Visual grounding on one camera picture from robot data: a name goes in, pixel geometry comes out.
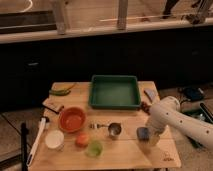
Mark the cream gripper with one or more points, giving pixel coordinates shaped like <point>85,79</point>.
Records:
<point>154,139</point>

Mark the blue sponge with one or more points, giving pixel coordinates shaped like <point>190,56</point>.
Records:
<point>143,133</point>

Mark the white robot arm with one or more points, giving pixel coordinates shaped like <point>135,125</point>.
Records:
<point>167,112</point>

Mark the green plastic tray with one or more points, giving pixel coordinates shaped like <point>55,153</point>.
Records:
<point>114,92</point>

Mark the bunch of dark grapes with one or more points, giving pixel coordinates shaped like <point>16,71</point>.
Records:
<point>145,107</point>

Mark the metal measuring cup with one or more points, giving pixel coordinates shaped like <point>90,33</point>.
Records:
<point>114,129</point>

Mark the green bin with items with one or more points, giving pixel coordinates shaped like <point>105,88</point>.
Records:
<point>199,114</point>

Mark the green cup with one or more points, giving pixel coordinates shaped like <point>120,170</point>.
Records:
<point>94,148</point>

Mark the orange tomato toy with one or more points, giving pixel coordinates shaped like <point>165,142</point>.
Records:
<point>82,140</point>

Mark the orange bowl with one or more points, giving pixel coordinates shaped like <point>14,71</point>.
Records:
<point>71,119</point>

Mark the green chili pepper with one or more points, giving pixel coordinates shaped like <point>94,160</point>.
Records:
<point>59,92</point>

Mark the small brown box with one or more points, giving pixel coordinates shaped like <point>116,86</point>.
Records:
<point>53,106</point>

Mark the black pole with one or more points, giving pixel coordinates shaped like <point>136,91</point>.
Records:
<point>24,133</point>

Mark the white handled brush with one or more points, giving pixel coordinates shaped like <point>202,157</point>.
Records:
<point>42,126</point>

